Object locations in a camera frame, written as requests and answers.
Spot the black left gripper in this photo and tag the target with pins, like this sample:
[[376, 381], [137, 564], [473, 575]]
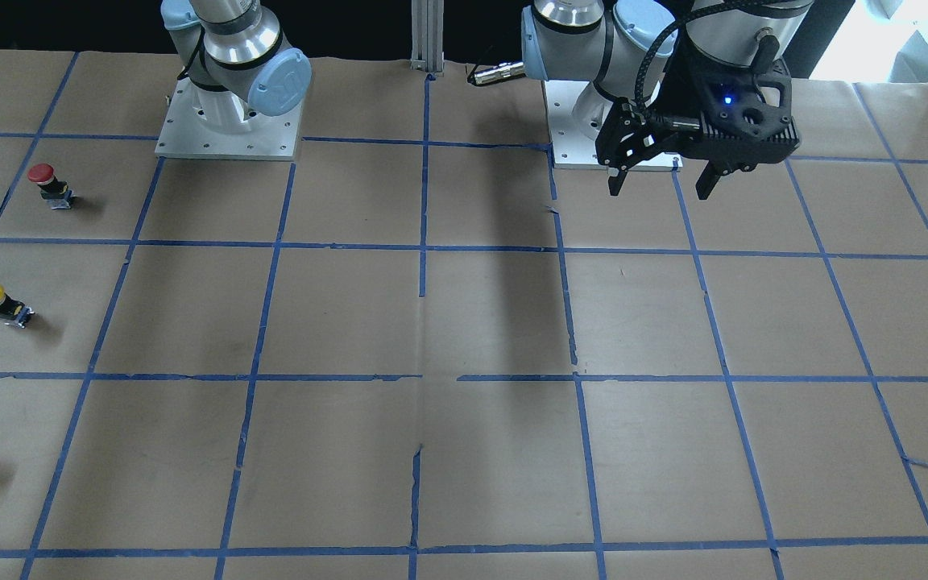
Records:
[[683, 90]]

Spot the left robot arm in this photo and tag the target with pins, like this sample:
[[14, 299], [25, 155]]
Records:
[[624, 49]]

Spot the yellow push button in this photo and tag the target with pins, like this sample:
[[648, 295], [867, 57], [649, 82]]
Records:
[[14, 313]]

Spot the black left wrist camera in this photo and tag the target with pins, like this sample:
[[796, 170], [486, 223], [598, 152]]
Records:
[[744, 113]]

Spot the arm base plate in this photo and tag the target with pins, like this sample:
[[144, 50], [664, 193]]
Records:
[[575, 112], [205, 121]]

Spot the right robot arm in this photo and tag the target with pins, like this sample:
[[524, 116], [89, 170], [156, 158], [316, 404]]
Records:
[[96, 119]]

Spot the red push button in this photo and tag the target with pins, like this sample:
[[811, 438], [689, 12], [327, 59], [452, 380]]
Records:
[[53, 191]]

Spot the silver cable connector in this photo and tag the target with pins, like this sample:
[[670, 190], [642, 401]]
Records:
[[495, 75]]

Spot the aluminium profile post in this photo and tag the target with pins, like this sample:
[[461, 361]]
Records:
[[428, 18]]

